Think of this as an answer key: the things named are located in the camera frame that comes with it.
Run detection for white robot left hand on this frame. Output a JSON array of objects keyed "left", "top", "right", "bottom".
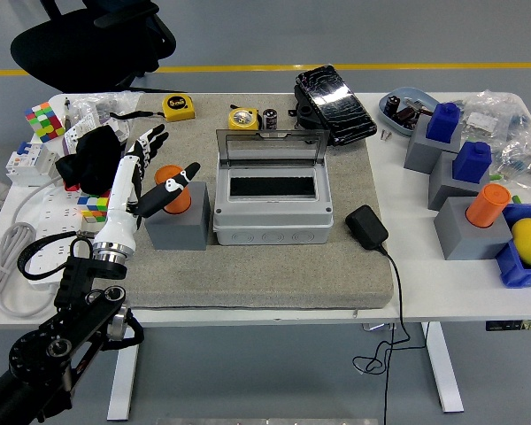
[{"left": 92, "top": 123, "right": 202, "bottom": 256}]

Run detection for grey box with clear lid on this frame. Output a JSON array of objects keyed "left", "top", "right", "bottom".
[{"left": 212, "top": 127, "right": 335, "bottom": 247}]

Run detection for stickerless colourful puzzle cube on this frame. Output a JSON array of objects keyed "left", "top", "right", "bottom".
[{"left": 77, "top": 189, "right": 112, "bottom": 224}]

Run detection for black cloth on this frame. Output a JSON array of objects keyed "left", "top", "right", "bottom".
[{"left": 55, "top": 126, "right": 125, "bottom": 197}]

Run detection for white power strip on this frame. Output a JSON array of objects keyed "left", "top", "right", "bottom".
[{"left": 26, "top": 188, "right": 98, "bottom": 284}]

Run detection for grey block with round hole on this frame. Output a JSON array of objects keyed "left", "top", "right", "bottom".
[{"left": 143, "top": 180, "right": 211, "bottom": 251}]

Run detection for white printed packet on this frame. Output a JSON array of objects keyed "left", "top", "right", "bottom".
[{"left": 61, "top": 112, "right": 132, "bottom": 154}]

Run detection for white circuit breaker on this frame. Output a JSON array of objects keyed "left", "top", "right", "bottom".
[{"left": 4, "top": 141, "right": 61, "bottom": 187}]

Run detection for black table control panel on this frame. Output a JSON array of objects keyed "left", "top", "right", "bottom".
[{"left": 485, "top": 319, "right": 531, "bottom": 332}]

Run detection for clear plastic bag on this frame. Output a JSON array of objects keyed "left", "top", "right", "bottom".
[{"left": 70, "top": 90, "right": 143, "bottom": 134}]

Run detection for white table leg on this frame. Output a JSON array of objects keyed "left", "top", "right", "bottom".
[
  {"left": 106, "top": 327, "right": 142, "bottom": 421},
  {"left": 419, "top": 321, "right": 465, "bottom": 413}
]

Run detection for white-edged colourful puzzle cube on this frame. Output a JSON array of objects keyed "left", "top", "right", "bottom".
[{"left": 24, "top": 101, "right": 67, "bottom": 143}]

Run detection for square yellow tape measure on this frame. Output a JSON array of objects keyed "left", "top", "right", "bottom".
[{"left": 109, "top": 94, "right": 196, "bottom": 123}]

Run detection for round yellow tape measure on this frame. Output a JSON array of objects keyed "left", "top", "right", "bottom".
[{"left": 227, "top": 104, "right": 262, "bottom": 132}]

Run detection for blue plastic bin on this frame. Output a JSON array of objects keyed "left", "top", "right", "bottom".
[{"left": 495, "top": 203, "right": 531, "bottom": 289}]

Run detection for grey-brown mat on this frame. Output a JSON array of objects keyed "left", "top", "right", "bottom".
[{"left": 104, "top": 92, "right": 395, "bottom": 310}]

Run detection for black office chair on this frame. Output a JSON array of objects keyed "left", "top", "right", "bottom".
[{"left": 9, "top": 0, "right": 178, "bottom": 93}]

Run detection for grey holder block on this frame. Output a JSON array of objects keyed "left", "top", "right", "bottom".
[
  {"left": 427, "top": 150, "right": 492, "bottom": 212},
  {"left": 433, "top": 196, "right": 514, "bottom": 261},
  {"left": 403, "top": 113, "right": 464, "bottom": 174}
]

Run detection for black glossy flat case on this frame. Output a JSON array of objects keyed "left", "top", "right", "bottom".
[{"left": 295, "top": 65, "right": 378, "bottom": 146}]

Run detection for black power adapter plug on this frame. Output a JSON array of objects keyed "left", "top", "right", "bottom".
[{"left": 344, "top": 204, "right": 389, "bottom": 251}]

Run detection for clear bag of small parts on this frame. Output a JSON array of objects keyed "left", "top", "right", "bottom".
[
  {"left": 495, "top": 132, "right": 531, "bottom": 191},
  {"left": 458, "top": 90, "right": 531, "bottom": 147}
]

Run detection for blue plastic block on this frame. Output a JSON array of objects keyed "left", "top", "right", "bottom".
[
  {"left": 426, "top": 102, "right": 462, "bottom": 143},
  {"left": 451, "top": 141, "right": 493, "bottom": 183}
]

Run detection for blue-grey oval dish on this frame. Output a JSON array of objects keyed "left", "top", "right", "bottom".
[{"left": 379, "top": 87, "right": 439, "bottom": 137}]

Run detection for brown cylindrical capacitor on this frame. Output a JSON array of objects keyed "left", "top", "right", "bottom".
[{"left": 391, "top": 108, "right": 421, "bottom": 129}]

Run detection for black adapter cord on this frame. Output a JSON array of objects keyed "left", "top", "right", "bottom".
[{"left": 352, "top": 245, "right": 426, "bottom": 425}]

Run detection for black plastic bracket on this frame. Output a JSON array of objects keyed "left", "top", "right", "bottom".
[{"left": 287, "top": 83, "right": 333, "bottom": 145}]

